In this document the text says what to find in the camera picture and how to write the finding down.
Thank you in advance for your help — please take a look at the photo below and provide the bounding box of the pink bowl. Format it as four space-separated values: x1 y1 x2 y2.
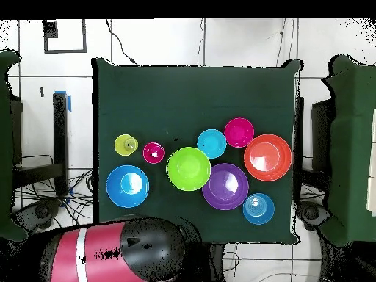
223 117 256 149

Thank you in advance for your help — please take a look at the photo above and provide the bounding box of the translucent blue bowl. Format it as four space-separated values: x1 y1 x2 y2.
242 192 276 226

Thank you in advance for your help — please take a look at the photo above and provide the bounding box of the green-covered side table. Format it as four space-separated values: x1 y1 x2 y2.
0 49 29 242
318 54 376 247

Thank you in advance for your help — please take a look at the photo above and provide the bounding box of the blue tape strip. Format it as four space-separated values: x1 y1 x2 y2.
54 90 73 113

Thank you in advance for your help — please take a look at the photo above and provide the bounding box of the yellow cup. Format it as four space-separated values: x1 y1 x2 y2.
113 134 140 157

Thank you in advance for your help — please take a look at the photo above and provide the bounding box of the black square floor frame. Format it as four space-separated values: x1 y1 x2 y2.
43 18 88 54

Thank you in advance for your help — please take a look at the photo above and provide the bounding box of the purple bowl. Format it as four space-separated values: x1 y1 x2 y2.
201 162 250 212

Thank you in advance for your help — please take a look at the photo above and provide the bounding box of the pink cup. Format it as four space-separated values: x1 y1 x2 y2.
142 141 166 165

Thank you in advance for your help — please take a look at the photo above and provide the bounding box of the black metal frame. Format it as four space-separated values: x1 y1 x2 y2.
292 95 306 202
11 92 70 197

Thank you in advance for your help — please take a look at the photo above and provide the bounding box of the green bowl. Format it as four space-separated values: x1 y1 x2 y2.
166 146 212 192

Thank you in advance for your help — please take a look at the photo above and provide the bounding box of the black floor cable with plug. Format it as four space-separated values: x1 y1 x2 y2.
104 18 140 66

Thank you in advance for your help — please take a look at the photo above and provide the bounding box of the tangle of floor cables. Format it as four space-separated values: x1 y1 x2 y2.
12 168 95 227

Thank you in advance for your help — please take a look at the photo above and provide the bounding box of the grey round floor base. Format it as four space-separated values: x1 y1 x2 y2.
296 200 331 231
12 199 62 233

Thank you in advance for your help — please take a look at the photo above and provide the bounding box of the black equipment box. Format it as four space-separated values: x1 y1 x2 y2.
311 98 336 174
10 98 24 165

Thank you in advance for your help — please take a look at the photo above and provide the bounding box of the thin black floor cable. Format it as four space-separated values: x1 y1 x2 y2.
195 18 206 66
275 18 287 68

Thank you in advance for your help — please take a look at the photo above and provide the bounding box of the dark green table cloth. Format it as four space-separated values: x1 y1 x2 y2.
92 57 303 245

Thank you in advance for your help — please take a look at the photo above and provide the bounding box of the white sheet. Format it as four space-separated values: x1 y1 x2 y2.
366 108 376 217

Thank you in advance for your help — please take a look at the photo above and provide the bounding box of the large blue bowl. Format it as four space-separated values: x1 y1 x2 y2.
105 164 151 209

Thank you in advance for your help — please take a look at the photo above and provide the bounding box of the small cyan bowl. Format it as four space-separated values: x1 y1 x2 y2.
196 128 228 160

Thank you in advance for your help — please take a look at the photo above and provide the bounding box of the orange bowl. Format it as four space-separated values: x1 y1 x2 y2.
243 134 294 182

